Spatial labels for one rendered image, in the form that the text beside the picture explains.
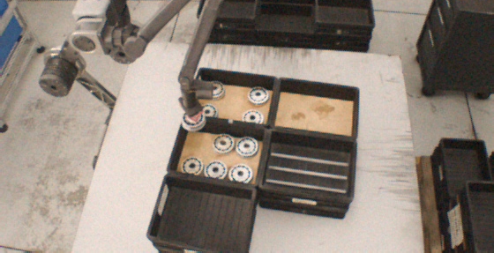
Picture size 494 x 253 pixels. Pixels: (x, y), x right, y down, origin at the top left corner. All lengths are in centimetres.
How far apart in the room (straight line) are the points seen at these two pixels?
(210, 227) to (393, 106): 118
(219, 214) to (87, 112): 180
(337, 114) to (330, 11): 119
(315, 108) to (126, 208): 103
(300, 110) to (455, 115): 161
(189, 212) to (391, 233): 91
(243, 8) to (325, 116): 130
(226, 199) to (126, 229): 50
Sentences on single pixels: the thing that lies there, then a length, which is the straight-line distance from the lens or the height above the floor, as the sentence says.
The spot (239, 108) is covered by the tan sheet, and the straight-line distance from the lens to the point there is 211.
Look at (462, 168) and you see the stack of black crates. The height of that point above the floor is 27.
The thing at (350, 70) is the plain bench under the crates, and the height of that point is 70.
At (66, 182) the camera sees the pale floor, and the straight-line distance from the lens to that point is 312.
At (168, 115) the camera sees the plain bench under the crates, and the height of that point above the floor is 70.
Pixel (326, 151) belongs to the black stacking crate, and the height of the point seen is 83.
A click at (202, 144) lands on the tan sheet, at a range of 202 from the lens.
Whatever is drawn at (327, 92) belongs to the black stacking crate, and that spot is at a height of 88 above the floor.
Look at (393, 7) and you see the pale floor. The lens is 407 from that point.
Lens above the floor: 255
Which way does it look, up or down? 55 degrees down
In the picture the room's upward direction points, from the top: 3 degrees counter-clockwise
